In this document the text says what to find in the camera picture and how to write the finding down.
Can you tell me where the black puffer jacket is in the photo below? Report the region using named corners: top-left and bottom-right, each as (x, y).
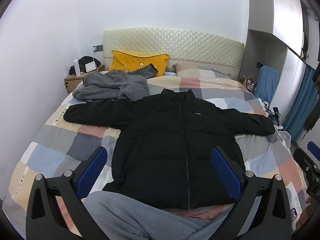
top-left (63, 89), bottom-right (275, 210)

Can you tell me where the grey trousers leg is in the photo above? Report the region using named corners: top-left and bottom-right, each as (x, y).
top-left (84, 191), bottom-right (230, 239)

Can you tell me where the patchwork checkered duvet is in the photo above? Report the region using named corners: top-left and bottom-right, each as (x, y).
top-left (2, 69), bottom-right (307, 236)

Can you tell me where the blue curtain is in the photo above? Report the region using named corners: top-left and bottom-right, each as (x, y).
top-left (283, 65), bottom-right (318, 142)

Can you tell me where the blue towel on chair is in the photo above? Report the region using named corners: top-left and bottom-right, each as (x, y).
top-left (253, 65), bottom-right (278, 104)

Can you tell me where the wooden nightstand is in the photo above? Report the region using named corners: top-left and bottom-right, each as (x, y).
top-left (64, 64), bottom-right (105, 93)

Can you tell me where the grey fleece garment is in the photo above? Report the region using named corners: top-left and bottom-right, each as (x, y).
top-left (72, 64), bottom-right (158, 101)

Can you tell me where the cream quilted headboard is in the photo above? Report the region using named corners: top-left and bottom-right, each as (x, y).
top-left (103, 28), bottom-right (245, 79)

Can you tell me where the white plastic bottle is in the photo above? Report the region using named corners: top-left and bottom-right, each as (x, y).
top-left (74, 58), bottom-right (81, 76)

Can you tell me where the black bag on nightstand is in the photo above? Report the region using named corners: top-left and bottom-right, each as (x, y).
top-left (78, 56), bottom-right (101, 73)

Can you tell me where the yellow pillow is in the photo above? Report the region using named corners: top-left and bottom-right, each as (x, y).
top-left (109, 50), bottom-right (170, 77)

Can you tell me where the pink pillow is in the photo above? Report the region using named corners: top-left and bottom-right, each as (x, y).
top-left (174, 63), bottom-right (199, 74)

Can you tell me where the grey wall cabinet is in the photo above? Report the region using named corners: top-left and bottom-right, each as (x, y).
top-left (245, 0), bottom-right (319, 69)

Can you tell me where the wall socket panel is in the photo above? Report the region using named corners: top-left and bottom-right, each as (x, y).
top-left (93, 44), bottom-right (103, 52)

